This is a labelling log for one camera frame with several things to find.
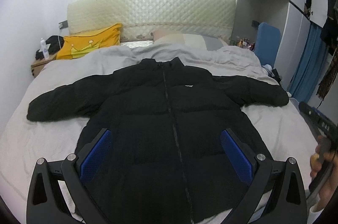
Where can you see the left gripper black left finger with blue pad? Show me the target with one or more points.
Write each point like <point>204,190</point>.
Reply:
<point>87,157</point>

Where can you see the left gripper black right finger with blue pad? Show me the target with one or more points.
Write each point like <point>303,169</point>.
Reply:
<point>287,201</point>

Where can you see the black puffer jacket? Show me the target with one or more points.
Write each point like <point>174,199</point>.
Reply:
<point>167,164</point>

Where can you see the grey bed duvet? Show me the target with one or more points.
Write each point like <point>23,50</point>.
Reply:
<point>282,129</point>

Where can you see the blue curtain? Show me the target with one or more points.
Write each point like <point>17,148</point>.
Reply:
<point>310,66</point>

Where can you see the blue cushioned chair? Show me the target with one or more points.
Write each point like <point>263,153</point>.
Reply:
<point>267,44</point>

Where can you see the small bottles on right nightstand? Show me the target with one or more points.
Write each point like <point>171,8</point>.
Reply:
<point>244,43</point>

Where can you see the wooden nightstand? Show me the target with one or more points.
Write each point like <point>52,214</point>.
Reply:
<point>38,65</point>

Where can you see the grey and cream pillow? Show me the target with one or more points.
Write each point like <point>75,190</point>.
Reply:
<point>191,39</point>

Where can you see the white lotion bottle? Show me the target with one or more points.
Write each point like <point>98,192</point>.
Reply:
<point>44,49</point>

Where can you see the yellow crown pillow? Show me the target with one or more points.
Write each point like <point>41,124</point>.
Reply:
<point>77,46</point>

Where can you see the black bag on nightstand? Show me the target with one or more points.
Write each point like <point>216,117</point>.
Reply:
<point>54,44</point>

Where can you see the cream quilted headboard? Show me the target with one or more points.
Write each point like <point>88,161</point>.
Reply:
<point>140,18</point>

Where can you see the wall power socket right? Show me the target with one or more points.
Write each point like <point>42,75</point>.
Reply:
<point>255,24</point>

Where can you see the wall power socket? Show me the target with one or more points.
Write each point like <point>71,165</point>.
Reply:
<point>255,24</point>
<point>63,24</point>

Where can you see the wall power socket left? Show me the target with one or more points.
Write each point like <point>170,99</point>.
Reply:
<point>63,24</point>

